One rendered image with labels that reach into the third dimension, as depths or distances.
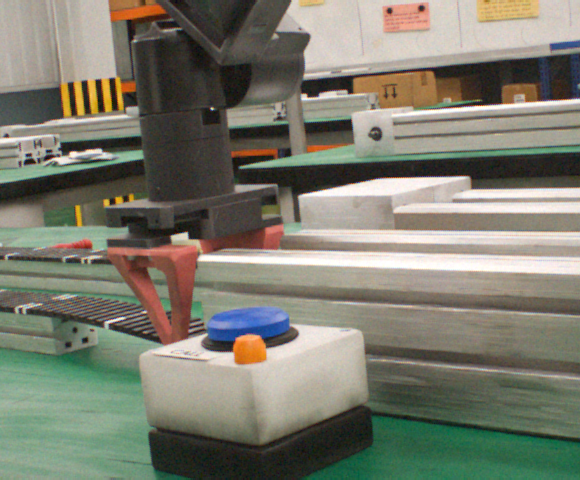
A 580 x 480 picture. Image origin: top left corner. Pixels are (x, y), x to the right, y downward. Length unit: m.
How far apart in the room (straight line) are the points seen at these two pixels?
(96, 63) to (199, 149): 8.12
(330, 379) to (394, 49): 3.50
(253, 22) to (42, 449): 0.28
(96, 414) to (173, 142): 0.18
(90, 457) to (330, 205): 0.34
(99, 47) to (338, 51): 4.89
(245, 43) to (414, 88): 4.52
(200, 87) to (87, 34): 8.09
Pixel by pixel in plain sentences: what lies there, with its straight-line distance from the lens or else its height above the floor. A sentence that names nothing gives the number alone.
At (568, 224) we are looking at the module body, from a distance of 0.80.
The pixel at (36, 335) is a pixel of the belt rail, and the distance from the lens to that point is 0.95.
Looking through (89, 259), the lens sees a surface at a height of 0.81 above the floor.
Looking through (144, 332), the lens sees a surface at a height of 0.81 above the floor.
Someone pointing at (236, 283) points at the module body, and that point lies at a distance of 0.73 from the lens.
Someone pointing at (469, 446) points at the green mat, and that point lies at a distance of 0.61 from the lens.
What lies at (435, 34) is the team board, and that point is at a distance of 3.99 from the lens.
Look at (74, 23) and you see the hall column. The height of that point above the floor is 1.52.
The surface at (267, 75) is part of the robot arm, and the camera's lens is 0.83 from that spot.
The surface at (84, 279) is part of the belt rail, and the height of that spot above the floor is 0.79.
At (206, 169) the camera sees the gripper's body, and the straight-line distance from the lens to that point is 0.78.
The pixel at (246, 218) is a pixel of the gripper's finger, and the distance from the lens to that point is 0.80.
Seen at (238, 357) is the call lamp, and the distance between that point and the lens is 0.56.
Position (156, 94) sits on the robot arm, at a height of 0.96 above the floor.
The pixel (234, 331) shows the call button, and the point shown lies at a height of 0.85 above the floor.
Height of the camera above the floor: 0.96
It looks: 7 degrees down
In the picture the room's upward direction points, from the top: 6 degrees counter-clockwise
